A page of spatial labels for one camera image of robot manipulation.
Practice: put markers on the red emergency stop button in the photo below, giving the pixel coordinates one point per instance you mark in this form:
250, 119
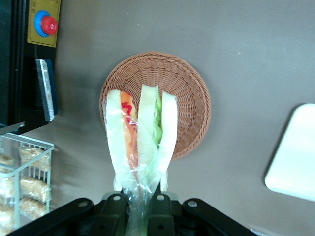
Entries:
49, 24

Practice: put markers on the triangle sandwich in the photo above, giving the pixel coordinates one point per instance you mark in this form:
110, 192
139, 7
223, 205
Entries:
147, 127

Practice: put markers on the round brown wicker basket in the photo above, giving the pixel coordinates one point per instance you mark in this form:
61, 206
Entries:
187, 98

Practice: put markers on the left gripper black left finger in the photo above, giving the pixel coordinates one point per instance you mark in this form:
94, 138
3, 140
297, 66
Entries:
110, 216

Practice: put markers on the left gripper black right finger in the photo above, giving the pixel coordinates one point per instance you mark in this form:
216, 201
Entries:
162, 216

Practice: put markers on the cream plastic tray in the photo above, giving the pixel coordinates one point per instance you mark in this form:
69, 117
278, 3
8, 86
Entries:
292, 152

